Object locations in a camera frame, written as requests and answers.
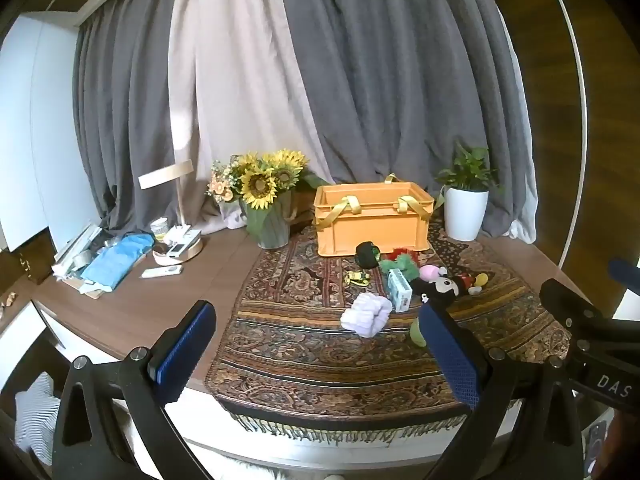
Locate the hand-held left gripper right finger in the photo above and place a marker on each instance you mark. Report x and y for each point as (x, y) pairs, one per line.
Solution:
(450, 355)

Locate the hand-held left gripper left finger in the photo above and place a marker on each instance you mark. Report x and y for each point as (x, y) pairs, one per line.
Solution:
(185, 345)

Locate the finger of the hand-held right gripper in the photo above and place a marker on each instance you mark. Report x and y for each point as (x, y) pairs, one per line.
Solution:
(625, 271)
(570, 305)

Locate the black mouse plush toy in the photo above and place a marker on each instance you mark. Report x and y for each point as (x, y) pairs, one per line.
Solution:
(452, 286)

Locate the white tissue pack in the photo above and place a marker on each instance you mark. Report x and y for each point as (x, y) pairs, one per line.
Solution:
(399, 290)

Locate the pink soft toy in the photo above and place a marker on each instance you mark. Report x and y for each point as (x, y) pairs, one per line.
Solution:
(430, 273)

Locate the white fuzzy socks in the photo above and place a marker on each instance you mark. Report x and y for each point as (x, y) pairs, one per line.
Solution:
(367, 315)

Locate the green plush toy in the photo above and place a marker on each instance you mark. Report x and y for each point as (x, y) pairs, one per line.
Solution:
(417, 335)
(402, 266)

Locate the white remote control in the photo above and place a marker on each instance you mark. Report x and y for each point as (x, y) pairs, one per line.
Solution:
(161, 272)

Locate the small white device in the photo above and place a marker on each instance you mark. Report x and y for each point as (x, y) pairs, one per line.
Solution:
(177, 251)

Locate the blue cloth pack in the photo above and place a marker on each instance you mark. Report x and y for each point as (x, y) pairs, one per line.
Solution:
(117, 260)

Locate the white box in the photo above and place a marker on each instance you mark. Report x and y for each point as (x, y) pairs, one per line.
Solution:
(181, 234)

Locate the red plush toy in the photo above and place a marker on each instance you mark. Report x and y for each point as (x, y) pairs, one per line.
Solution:
(402, 253)

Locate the white jar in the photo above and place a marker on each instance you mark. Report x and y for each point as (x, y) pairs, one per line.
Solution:
(160, 229)

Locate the patterned fringed table runner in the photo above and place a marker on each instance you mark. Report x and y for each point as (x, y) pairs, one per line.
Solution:
(310, 350)

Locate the black and green roll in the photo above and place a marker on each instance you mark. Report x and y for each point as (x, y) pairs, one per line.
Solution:
(366, 255)

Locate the grey tape roll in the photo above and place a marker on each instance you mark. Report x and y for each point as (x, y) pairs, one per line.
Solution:
(82, 260)

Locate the potted plant in white pot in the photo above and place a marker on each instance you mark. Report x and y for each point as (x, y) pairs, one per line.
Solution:
(466, 212)

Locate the white desk lamp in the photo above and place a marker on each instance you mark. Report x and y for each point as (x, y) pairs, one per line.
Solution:
(180, 200)

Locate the stack of white boards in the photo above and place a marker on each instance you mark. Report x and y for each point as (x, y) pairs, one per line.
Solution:
(75, 247)

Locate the green ribbed vase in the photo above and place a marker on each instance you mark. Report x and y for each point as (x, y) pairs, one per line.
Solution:
(270, 225)

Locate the peach flower bunch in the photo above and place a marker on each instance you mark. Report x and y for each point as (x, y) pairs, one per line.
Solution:
(222, 185)

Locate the striped grey cloth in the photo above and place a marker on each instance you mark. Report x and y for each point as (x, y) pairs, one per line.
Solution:
(37, 420)

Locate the dark wooden box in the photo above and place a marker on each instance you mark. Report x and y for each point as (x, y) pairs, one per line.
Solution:
(302, 210)

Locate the dark wooden cabinet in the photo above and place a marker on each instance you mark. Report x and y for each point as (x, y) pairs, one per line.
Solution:
(25, 260)

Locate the sunflower bouquet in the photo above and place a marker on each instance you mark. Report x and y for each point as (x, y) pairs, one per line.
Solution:
(260, 180)

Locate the grey curtain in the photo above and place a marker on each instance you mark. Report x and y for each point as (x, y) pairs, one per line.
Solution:
(400, 85)
(125, 125)

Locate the white wardrobe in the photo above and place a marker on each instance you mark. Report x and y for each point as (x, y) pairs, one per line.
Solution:
(40, 135)

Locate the beige curtain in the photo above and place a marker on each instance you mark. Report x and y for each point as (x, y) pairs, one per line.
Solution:
(235, 85)

